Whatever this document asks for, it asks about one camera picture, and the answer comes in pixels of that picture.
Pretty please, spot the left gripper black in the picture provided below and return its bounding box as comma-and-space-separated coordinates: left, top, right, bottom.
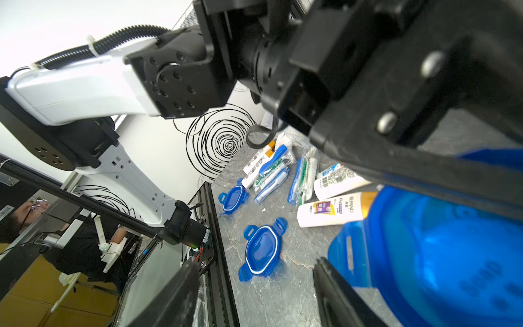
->
228, 1, 522, 220

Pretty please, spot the blue comb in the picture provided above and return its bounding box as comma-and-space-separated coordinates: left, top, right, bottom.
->
259, 144, 288, 175

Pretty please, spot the person in black shirt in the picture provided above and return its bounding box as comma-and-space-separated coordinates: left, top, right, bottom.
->
1, 200, 133, 294

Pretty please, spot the clear container blue lid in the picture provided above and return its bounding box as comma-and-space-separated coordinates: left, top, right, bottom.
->
326, 146, 523, 327

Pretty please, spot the white lotion tube orange cap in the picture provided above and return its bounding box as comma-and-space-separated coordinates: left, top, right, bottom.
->
243, 141, 276, 175

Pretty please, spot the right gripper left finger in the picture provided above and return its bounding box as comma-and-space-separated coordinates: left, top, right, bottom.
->
124, 260, 200, 326

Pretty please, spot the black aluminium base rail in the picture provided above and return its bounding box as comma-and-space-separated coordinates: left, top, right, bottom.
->
110, 181, 242, 327

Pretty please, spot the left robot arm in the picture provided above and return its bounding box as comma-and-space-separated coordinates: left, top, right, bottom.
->
1, 1, 522, 246

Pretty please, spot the blue white toothbrush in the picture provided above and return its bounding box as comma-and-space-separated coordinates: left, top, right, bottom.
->
254, 167, 290, 204

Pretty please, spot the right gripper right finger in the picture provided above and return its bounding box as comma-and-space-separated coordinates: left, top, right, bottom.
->
313, 257, 385, 326

